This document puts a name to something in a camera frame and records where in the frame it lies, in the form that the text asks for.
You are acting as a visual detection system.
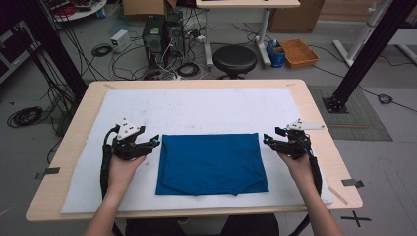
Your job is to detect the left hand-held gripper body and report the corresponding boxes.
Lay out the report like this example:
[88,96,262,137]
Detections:
[111,118,153,161]

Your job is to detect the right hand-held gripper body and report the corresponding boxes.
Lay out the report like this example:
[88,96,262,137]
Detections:
[274,118,326,161]

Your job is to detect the blue t-shirt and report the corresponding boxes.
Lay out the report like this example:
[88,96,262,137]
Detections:
[155,132,269,197]

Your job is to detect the person's right hand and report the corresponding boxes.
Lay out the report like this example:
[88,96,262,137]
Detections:
[278,151,315,195]

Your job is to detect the person's left hand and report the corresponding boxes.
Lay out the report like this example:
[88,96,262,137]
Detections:
[106,153,147,197]

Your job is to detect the white table mat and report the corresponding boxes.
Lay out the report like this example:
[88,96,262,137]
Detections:
[60,88,334,214]

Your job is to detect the thin wooden strip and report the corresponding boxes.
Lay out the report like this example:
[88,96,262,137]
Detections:
[328,185,349,206]

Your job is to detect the grey tape strip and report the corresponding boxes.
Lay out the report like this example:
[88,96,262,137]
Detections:
[341,178,365,189]
[34,166,61,180]

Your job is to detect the grey floor mat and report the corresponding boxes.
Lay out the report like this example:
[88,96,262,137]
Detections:
[308,86,393,142]

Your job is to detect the blue box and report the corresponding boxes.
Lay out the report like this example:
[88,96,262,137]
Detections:
[266,39,287,68]

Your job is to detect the orange tray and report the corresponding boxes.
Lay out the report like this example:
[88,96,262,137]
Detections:
[278,38,321,69]

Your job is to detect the person's legs in dark trousers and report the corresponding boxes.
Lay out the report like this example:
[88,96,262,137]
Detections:
[124,214,279,236]

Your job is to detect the black round stool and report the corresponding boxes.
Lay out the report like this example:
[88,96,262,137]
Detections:
[211,44,259,80]

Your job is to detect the black computer tower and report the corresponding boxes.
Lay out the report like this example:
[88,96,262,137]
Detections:
[142,15,166,68]
[164,11,186,58]

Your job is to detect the white power supply box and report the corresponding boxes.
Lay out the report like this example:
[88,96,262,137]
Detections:
[110,29,132,53]

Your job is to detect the large cardboard box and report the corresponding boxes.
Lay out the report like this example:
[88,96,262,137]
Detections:
[268,0,326,33]

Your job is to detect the small cardboard box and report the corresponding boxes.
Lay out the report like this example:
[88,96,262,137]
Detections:
[122,0,178,18]

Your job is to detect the white metal stand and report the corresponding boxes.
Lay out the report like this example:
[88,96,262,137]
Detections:
[332,0,394,67]

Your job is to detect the round white table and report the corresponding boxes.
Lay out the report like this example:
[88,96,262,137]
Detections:
[48,0,108,23]

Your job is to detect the white desk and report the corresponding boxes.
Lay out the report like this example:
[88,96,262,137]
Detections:
[195,0,301,68]

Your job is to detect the dark equipment rack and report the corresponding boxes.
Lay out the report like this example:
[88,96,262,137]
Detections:
[0,19,42,83]

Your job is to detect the black sleeved gripper cable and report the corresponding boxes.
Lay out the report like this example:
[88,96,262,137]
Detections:
[303,131,324,197]
[99,124,121,200]

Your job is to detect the large black cable coil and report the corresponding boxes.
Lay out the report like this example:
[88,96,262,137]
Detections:
[7,106,44,129]

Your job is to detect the black frame post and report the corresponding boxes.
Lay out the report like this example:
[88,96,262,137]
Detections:
[9,0,88,99]
[323,0,417,114]

